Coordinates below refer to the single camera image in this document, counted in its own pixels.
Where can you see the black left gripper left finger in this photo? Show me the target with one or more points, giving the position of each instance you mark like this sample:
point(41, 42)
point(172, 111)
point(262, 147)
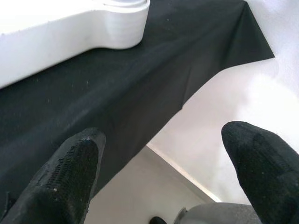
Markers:
point(58, 186)

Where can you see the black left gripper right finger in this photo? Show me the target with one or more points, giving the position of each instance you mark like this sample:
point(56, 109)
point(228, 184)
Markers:
point(268, 182)

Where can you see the white plastic children table top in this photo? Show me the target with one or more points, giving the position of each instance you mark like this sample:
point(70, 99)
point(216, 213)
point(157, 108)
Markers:
point(46, 46)

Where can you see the black tablecloth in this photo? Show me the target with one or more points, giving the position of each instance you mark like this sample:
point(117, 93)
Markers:
point(140, 81)

